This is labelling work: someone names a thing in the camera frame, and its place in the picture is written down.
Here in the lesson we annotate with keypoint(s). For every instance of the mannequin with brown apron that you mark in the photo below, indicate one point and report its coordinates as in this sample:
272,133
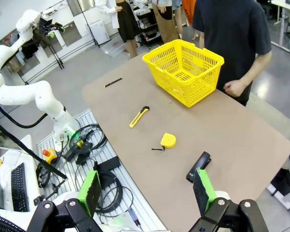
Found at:
165,21

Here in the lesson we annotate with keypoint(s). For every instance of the person in navy T-shirt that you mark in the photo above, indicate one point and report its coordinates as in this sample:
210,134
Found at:
232,36

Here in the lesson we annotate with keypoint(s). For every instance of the white box appliance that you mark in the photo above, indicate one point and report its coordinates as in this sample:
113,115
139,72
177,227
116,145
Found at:
99,31

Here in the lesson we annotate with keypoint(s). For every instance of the person's left forearm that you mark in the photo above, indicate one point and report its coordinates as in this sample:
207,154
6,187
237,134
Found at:
259,67

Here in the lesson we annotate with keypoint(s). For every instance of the clear plastic storage box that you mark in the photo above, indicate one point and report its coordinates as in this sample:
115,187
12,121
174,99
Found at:
113,47

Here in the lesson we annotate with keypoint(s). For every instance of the black power adapter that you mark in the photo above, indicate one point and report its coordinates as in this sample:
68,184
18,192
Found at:
108,163

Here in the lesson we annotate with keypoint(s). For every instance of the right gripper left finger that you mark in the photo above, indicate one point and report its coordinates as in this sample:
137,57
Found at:
89,193

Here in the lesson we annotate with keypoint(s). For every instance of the black diagonal pole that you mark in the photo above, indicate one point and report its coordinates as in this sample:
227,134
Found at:
26,151

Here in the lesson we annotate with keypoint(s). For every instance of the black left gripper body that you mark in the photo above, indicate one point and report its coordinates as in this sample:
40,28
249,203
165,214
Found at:
45,25

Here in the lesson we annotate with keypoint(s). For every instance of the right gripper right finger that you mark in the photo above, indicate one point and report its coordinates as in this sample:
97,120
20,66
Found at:
204,191

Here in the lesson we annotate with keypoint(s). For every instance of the black keyboard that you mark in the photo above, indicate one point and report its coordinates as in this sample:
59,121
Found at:
19,188

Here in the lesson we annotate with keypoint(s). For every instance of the mannequin white shirt black skirt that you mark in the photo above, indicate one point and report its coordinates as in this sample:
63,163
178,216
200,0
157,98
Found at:
125,24

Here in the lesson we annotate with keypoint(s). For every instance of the black rolling cart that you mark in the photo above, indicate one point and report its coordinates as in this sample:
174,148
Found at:
149,36

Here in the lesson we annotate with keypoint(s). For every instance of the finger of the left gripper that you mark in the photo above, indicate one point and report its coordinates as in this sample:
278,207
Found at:
59,27
51,34

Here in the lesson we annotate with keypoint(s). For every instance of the yellow utility knife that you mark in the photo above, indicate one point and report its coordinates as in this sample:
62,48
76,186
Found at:
137,118

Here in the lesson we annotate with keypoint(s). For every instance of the black pen yellow tip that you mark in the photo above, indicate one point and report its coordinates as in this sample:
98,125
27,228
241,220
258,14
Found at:
113,82

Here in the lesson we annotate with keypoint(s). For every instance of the black stapler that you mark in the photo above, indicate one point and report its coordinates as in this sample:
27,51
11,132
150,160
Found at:
200,162

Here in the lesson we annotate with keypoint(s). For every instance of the yellow emergency stop button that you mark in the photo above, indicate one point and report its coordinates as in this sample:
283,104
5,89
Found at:
49,157

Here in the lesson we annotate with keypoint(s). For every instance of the white computer desk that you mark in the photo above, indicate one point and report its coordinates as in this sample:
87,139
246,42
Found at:
4,154

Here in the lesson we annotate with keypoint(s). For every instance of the black shoe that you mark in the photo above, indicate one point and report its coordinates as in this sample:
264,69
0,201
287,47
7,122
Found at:
285,180

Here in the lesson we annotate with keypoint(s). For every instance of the person's right forearm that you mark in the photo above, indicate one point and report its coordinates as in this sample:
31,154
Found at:
202,39

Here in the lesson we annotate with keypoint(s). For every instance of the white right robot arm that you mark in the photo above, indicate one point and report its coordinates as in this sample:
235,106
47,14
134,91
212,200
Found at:
116,227

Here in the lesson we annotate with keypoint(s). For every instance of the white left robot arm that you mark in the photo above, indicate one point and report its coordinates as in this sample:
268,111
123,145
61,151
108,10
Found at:
21,94

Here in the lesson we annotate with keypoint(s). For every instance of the person's left hand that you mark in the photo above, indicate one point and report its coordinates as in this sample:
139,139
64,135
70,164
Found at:
236,88

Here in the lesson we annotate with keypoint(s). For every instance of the yellow tape measure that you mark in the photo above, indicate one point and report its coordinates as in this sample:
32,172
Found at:
168,140

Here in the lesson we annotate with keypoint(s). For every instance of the aluminium rail base plate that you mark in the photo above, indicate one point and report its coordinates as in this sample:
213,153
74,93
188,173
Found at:
125,188

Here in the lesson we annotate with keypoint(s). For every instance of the white background desk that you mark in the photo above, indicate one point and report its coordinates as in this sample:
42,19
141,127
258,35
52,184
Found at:
284,3

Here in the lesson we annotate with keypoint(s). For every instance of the yellow plastic shopping basket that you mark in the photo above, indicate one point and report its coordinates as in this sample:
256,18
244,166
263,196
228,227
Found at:
189,104

